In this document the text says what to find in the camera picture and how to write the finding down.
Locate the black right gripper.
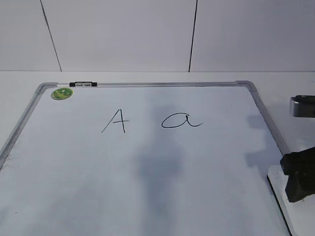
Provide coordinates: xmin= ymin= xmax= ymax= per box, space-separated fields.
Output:
xmin=280 ymin=147 xmax=315 ymax=203

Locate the black silver board hanger clip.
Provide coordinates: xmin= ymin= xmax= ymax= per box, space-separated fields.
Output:
xmin=69 ymin=82 xmax=97 ymax=87

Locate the white magnetic whiteboard grey frame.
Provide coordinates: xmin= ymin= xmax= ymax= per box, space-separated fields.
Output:
xmin=0 ymin=81 xmax=291 ymax=236

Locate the green round magnet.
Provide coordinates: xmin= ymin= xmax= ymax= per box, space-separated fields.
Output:
xmin=51 ymin=88 xmax=73 ymax=101

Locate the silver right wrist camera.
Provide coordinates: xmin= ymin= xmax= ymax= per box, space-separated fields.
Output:
xmin=289 ymin=95 xmax=315 ymax=118

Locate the white whiteboard eraser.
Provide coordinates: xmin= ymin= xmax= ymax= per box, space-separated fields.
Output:
xmin=267 ymin=165 xmax=315 ymax=236

